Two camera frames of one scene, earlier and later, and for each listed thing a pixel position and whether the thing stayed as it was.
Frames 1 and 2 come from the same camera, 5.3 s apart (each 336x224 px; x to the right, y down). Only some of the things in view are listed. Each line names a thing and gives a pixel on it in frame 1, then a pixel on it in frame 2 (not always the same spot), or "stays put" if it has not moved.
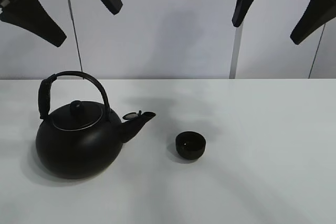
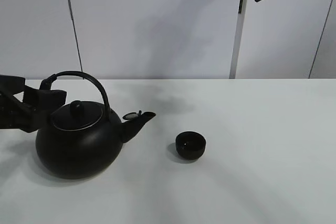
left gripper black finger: x=25 y=11 → x=11 y=85
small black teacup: x=190 y=145 stays put
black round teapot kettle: x=80 y=137 stays put
